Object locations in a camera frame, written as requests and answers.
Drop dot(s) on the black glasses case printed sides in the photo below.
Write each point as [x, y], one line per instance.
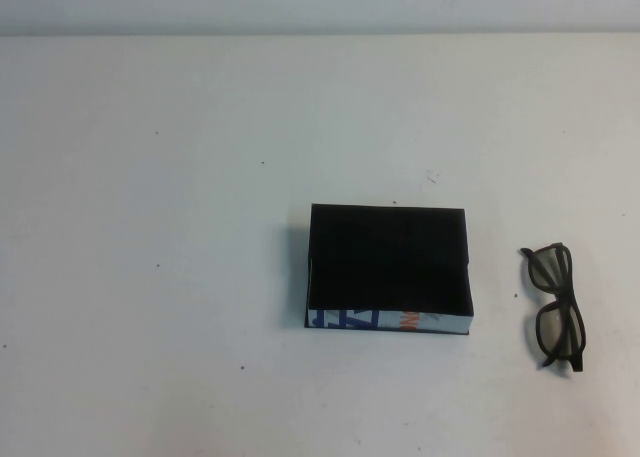
[390, 262]

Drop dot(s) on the black-framed glasses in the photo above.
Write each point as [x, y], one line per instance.
[565, 297]

